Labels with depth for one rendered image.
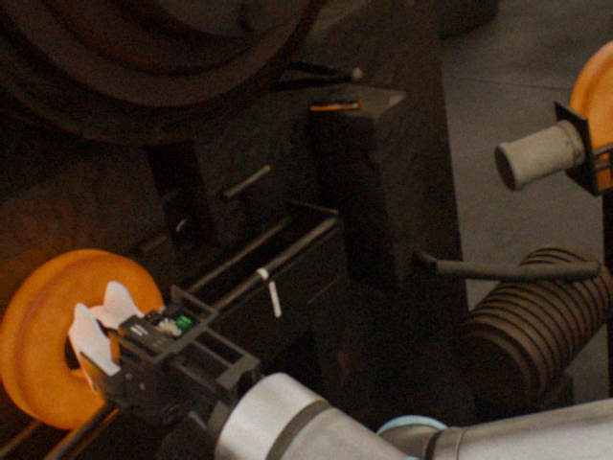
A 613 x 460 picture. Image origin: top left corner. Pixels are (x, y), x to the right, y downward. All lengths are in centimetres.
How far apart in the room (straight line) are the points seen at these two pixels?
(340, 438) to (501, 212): 180
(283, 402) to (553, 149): 59
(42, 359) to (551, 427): 42
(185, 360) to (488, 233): 168
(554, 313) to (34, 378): 62
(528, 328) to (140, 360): 55
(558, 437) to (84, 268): 41
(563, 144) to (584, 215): 123
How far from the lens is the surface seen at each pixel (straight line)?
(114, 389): 80
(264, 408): 71
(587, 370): 193
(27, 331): 83
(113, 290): 84
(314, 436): 69
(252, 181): 105
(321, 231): 102
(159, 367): 74
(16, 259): 89
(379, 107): 107
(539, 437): 79
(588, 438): 77
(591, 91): 119
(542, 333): 117
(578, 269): 119
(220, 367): 74
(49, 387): 86
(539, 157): 118
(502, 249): 230
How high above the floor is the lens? 121
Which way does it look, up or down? 29 degrees down
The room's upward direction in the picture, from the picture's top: 12 degrees counter-clockwise
